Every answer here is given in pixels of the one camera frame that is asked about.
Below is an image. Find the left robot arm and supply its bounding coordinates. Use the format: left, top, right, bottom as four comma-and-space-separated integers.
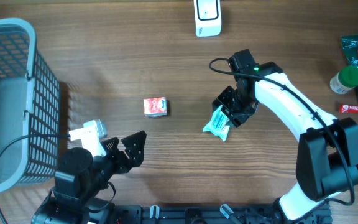
31, 131, 147, 223

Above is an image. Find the mint toilet tissue packet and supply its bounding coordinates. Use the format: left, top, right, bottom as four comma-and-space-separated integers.
203, 105, 230, 141

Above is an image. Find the white barcode scanner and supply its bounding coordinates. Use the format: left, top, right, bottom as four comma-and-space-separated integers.
193, 0, 222, 37

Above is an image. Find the green lid white jar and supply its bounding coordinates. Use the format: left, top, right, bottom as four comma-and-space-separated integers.
329, 65, 358, 95

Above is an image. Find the red coffee sachet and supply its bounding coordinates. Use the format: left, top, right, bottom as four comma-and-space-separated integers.
339, 104, 358, 114

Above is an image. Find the grey plastic mesh basket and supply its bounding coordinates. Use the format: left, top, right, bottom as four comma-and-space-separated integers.
0, 18, 61, 192

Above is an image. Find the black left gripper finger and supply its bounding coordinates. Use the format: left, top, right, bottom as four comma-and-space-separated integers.
101, 137, 119, 152
121, 131, 147, 167

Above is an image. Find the orange Kleenex tissue pack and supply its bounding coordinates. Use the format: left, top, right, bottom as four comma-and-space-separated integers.
143, 97, 168, 117

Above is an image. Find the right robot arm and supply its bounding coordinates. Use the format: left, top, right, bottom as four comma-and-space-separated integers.
204, 49, 358, 223

